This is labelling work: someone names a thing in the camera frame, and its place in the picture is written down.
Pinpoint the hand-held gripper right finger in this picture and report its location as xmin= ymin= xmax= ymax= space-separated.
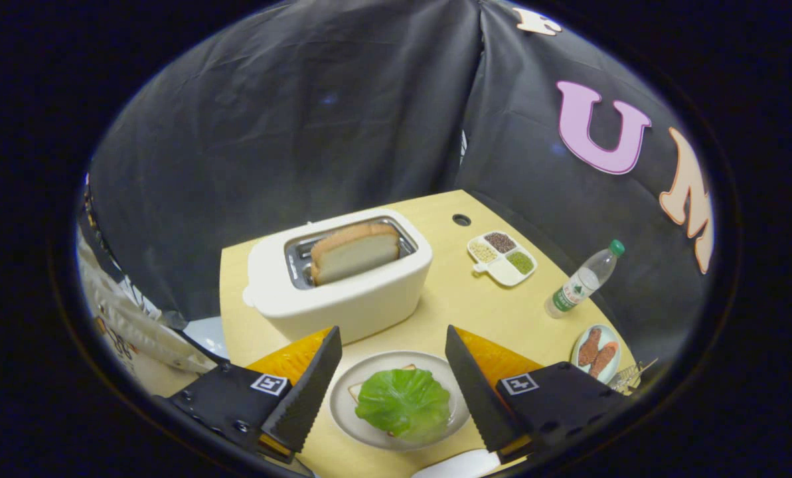
xmin=445 ymin=325 xmax=634 ymax=464

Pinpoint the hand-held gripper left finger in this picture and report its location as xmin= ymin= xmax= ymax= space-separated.
xmin=167 ymin=325 xmax=343 ymax=464

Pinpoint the green lettuce leaf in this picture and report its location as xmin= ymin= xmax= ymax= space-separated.
xmin=355 ymin=368 xmax=451 ymax=444

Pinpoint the toasted bread slice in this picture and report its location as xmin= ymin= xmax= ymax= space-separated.
xmin=310 ymin=222 xmax=401 ymax=287

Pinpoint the large grey-white plate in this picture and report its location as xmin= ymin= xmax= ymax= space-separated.
xmin=329 ymin=351 xmax=471 ymax=452

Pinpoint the white bread slice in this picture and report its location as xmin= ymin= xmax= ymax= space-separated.
xmin=348 ymin=363 xmax=418 ymax=439

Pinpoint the small white plate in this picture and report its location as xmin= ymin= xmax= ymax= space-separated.
xmin=410 ymin=449 xmax=503 ymax=478

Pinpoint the white toaster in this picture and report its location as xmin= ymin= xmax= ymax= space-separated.
xmin=242 ymin=208 xmax=434 ymax=346

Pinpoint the brown meat patty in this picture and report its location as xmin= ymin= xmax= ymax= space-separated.
xmin=577 ymin=328 xmax=602 ymax=367

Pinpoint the white divided condiment dish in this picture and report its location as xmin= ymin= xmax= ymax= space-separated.
xmin=467 ymin=230 xmax=538 ymax=287

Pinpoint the orange-edged meat patty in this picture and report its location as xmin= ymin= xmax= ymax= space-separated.
xmin=590 ymin=341 xmax=619 ymax=379

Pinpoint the light blue plate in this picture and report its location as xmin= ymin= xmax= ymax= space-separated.
xmin=571 ymin=324 xmax=622 ymax=386

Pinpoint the clear plastic water bottle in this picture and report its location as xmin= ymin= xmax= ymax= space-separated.
xmin=544 ymin=240 xmax=626 ymax=319

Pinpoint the beige cloth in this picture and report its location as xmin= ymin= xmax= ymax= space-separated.
xmin=77 ymin=226 xmax=220 ymax=399

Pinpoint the black backdrop cloth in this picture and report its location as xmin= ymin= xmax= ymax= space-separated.
xmin=87 ymin=0 xmax=716 ymax=372

